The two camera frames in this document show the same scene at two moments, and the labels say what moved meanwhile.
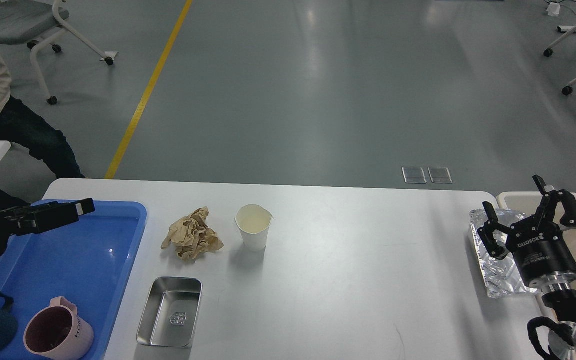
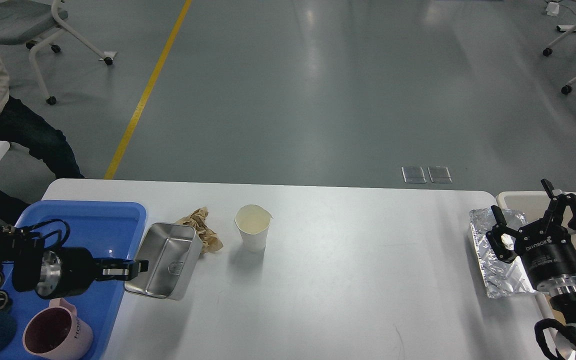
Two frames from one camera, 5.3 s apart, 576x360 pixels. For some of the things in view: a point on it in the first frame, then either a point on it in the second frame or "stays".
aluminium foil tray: (502, 276) stays
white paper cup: (253, 221) stays
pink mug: (57, 332) stays
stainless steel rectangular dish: (170, 315) -> (173, 250)
